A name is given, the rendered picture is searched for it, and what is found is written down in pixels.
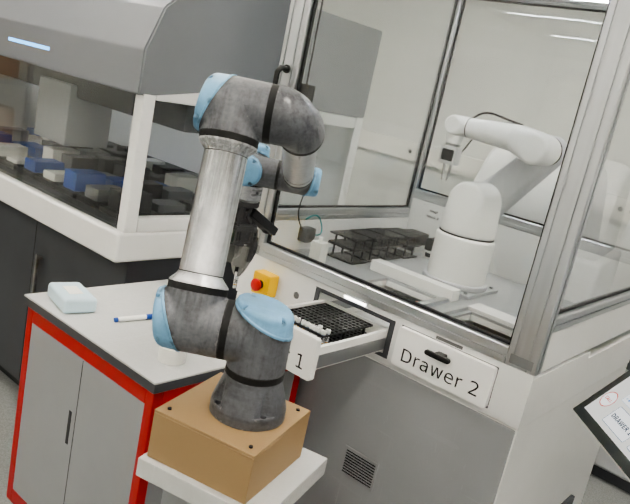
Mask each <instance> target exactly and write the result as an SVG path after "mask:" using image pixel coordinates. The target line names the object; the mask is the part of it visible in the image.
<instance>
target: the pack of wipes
mask: <svg viewBox="0 0 630 504"><path fill-rule="evenodd" d="M48 296H49V297H50V298H51V299H52V301H53V302H54V303H55V304H56V305H57V306H58V307H59V308H60V310H61V311H62V312H63V313H65V314H70V313H93V312H95V311H96V307H97V299H96V298H95V297H94V296H93V295H92V294H91V293H90V292H89V291H88V290H87V289H86V288H85V287H84V286H83V285H82V284H81V283H79V282H51V283H49V285H48Z"/></svg>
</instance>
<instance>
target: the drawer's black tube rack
mask: <svg viewBox="0 0 630 504"><path fill-rule="evenodd" d="M290 310H291V311H292V313H293V315H296V316H297V317H300V318H301V321H302V320H303V319H304V320H306V321H308V322H310V323H312V324H314V325H316V326H318V325H319V324H320V325H323V327H322V330H323V329H324V330H326V329H331V333H330V335H328V334H327V335H328V337H329V340H328V343H331V342H335V341H339V340H343V339H347V338H351V337H355V336H359V335H363V334H367V332H365V328H369V327H373V324H371V323H368V322H366V321H364V320H362V319H360V318H358V317H355V316H353V315H351V314H349V313H347V312H345V311H342V310H340V309H338V308H336V307H334V306H331V305H329V304H327V303H321V304H315V305H310V306H304V307H298V308H292V309H290ZM301 321H300V322H301ZM361 329H362V330H361Z"/></svg>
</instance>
